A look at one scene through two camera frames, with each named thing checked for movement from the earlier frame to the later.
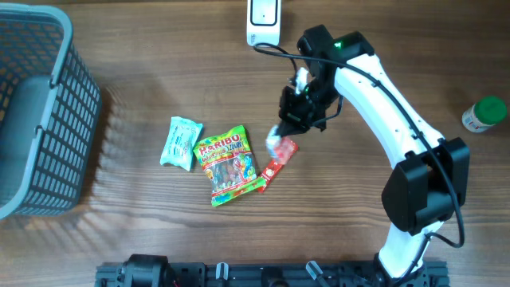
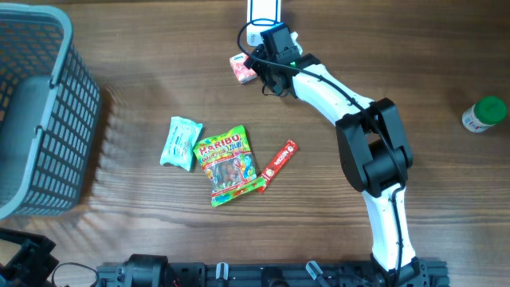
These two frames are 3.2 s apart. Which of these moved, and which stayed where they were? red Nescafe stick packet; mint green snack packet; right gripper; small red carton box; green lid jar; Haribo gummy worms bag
Moved: small red carton box; right gripper
Stayed: Haribo gummy worms bag; mint green snack packet; red Nescafe stick packet; green lid jar
